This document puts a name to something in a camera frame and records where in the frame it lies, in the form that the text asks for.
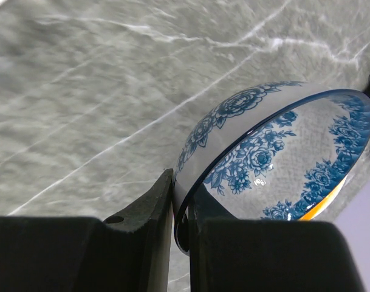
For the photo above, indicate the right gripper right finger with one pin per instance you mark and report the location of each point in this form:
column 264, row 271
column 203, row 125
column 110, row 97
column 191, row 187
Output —
column 229, row 254

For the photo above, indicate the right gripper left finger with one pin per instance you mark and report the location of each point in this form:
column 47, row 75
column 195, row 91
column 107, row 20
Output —
column 128, row 251

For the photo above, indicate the yellow bowl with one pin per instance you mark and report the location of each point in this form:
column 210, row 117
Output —
column 323, row 204

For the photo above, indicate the white and blue floral bowl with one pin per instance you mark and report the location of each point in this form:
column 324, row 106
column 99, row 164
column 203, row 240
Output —
column 271, row 152

